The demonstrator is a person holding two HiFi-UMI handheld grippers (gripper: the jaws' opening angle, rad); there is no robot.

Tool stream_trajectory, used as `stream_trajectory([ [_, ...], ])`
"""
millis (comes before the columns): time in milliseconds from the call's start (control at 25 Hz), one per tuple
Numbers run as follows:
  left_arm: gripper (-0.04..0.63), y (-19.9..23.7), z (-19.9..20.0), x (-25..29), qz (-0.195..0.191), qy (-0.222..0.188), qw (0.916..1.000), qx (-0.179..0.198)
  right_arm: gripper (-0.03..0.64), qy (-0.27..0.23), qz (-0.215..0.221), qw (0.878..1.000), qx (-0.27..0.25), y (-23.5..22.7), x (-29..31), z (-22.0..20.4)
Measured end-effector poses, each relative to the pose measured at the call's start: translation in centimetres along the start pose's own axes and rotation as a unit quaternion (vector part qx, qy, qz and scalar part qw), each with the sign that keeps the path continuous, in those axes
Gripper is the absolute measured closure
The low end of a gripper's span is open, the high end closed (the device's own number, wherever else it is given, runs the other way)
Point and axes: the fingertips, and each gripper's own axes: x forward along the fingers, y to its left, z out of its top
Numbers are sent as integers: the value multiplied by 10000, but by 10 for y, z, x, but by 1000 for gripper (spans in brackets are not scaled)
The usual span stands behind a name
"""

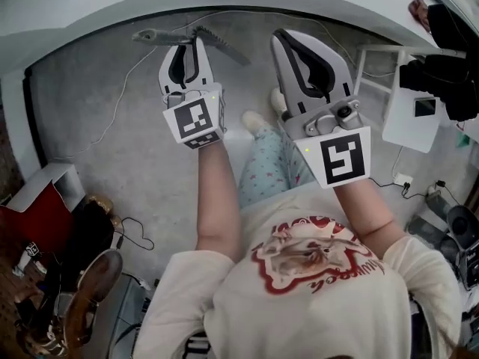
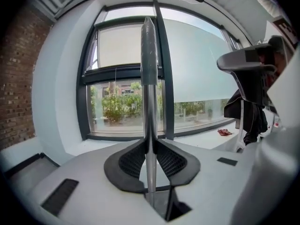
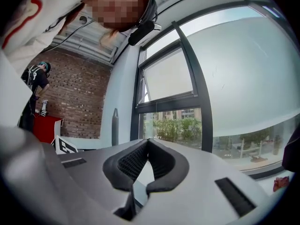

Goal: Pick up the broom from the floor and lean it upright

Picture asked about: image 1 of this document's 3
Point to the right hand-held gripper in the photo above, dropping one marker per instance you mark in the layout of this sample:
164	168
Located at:
344	159

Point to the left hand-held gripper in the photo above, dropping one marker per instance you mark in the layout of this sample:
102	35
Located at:
191	120

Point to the grey broom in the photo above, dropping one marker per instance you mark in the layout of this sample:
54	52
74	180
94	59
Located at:
168	37

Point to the person's left forearm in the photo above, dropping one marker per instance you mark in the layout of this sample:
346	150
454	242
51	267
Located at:
217	200

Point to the person's right forearm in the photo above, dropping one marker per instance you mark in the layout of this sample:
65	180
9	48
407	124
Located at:
366	215

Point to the cream shoe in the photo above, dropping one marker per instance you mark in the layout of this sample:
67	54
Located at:
277	101
252	122

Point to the light blue star print trousers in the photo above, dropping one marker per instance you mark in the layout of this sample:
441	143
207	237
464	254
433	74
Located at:
262	163

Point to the black phone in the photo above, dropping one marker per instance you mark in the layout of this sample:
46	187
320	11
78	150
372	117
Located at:
424	107

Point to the white power strip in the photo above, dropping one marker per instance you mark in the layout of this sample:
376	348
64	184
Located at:
403	180

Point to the gold shiny object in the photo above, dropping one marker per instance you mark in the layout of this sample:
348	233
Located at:
99	204

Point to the green packet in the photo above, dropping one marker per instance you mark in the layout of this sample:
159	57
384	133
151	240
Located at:
463	140

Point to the red white open box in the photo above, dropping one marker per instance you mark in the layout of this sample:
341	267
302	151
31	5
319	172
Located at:
37	215

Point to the black oval shell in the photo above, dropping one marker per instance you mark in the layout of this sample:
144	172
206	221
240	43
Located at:
464	226

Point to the cream printed shirt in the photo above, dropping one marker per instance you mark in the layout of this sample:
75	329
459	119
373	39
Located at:
337	312

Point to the small black white marker cube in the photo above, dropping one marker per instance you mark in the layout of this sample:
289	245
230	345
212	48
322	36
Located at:
33	249

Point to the white rack frame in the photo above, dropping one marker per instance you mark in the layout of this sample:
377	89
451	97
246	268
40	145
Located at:
378	49

